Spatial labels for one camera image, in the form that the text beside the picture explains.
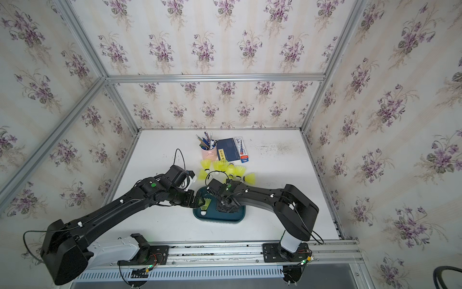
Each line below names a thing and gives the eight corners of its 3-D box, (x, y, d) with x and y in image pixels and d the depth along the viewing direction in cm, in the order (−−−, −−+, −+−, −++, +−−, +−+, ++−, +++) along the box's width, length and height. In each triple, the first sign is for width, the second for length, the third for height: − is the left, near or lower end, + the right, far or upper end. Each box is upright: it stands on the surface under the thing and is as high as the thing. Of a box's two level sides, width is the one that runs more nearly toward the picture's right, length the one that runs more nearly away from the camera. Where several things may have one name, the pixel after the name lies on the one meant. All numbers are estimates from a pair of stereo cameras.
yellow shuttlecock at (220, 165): (212, 171, 100) (212, 168, 97) (213, 163, 103) (212, 160, 101) (228, 171, 100) (228, 168, 97) (228, 164, 104) (228, 160, 101)
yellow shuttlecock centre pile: (223, 176, 99) (223, 172, 96) (231, 164, 104) (231, 160, 101) (238, 184, 96) (238, 180, 93) (245, 172, 101) (246, 168, 98)
